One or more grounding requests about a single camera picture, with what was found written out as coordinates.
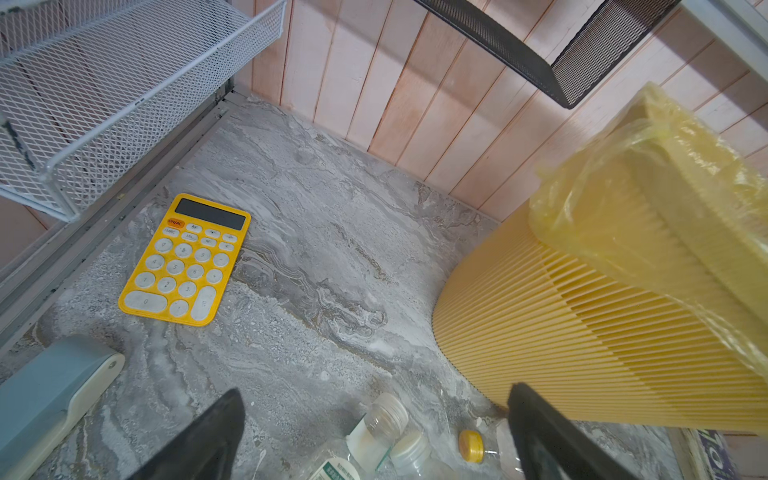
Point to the white label bottle large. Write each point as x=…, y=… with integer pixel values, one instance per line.
x=412, y=458

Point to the light blue stapler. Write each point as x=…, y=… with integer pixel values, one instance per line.
x=44, y=400

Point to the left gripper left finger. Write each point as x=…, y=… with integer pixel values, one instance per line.
x=206, y=449

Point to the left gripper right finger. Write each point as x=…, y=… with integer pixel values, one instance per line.
x=550, y=446

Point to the clear bottle beside left gripper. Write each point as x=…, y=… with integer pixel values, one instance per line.
x=359, y=454

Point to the yellow slatted waste bin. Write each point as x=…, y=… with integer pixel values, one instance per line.
x=516, y=310

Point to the white wire mesh shelf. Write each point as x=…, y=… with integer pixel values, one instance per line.
x=88, y=88

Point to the yellow plastic bin liner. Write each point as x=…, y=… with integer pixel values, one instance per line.
x=659, y=201

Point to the black wire mesh basket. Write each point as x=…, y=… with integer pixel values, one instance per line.
x=580, y=61

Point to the yellow calculator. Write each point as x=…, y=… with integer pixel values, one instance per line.
x=185, y=269

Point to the red label bottle yellow cap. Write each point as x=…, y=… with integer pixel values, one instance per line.
x=495, y=447

